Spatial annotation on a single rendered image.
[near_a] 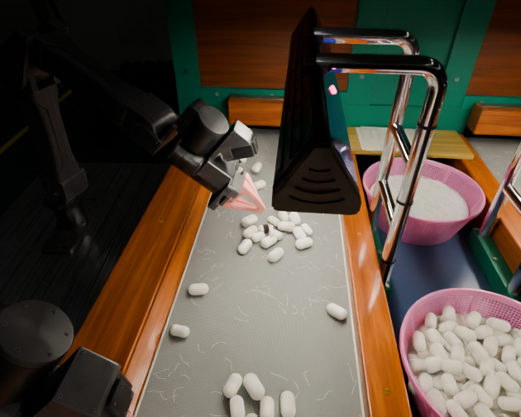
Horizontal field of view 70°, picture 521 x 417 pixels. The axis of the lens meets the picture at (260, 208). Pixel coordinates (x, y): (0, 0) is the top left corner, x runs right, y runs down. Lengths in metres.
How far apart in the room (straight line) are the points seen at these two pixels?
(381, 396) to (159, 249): 0.44
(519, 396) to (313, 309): 0.30
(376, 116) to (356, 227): 0.47
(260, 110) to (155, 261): 0.56
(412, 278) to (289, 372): 0.36
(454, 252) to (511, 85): 0.53
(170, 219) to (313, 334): 0.37
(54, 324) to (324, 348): 0.39
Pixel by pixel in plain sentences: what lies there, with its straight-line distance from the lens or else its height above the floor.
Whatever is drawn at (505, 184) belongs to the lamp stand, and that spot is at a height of 0.85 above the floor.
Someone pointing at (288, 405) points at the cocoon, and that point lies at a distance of 0.55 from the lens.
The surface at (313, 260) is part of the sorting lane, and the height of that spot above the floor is 0.74.
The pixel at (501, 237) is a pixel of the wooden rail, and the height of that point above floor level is 0.74.
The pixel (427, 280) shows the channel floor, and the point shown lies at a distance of 0.85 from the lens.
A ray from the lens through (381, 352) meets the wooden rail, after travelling 0.60.
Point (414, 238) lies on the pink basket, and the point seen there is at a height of 0.70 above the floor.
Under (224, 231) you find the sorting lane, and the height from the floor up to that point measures 0.74.
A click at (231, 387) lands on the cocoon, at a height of 0.76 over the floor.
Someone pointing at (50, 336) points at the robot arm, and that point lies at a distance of 0.35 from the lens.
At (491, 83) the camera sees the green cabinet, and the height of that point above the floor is 0.91.
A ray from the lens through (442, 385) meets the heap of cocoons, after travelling 0.64.
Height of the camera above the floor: 1.25
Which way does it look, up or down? 37 degrees down
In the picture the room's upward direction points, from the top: straight up
